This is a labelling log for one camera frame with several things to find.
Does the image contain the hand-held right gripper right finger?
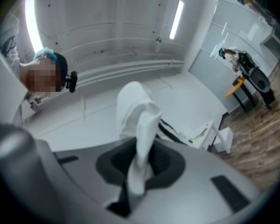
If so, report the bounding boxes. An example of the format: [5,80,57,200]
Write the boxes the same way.
[145,140,186,189]

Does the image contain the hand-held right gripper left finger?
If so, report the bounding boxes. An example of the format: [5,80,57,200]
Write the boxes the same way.
[95,138,138,218]

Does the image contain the white garment with black stripes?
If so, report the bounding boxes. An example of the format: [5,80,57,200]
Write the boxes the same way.
[115,80,189,195]

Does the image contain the white desk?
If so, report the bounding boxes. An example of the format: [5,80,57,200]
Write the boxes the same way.
[177,119,231,154]

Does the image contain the small white storage box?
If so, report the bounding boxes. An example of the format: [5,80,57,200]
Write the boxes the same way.
[218,126,234,154]

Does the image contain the white ceiling pipes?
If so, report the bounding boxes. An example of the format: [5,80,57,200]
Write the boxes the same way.
[67,59,185,85]

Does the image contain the round wooden table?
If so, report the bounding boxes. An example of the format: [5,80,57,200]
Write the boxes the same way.
[224,76,259,113]

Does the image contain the person's head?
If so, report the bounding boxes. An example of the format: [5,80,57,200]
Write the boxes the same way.
[19,47,69,93]

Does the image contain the blue hair cap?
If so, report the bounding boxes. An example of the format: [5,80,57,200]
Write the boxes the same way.
[33,46,58,61]

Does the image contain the person's grey shirt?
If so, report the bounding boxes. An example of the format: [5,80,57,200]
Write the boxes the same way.
[0,12,23,128]

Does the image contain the long ceiling light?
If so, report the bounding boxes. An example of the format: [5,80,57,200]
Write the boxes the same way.
[24,0,44,53]
[169,0,185,40]

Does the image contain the black head-mounted camera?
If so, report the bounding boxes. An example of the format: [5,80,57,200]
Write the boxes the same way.
[64,70,78,93]

